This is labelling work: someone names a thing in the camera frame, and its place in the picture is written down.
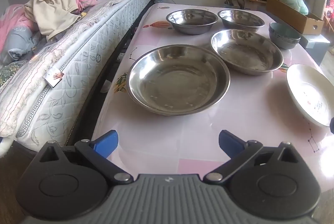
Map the large steel plate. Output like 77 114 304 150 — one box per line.
211 29 284 76
126 44 230 116

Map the teal ceramic bowl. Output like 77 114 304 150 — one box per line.
268 22 301 50

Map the steel bowl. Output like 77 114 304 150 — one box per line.
218 9 265 32
166 9 218 35

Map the white quilted mattress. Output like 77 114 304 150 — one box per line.
1 0 152 151

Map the grey cardboard box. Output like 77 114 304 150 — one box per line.
300 35 331 66

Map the pink floral blanket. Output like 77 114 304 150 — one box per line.
1 0 97 66

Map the brown cardboard box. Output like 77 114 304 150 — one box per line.
266 0 324 35

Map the beige clothing pile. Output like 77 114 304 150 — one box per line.
24 0 80 40

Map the green plastic bag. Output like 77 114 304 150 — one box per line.
279 0 309 15

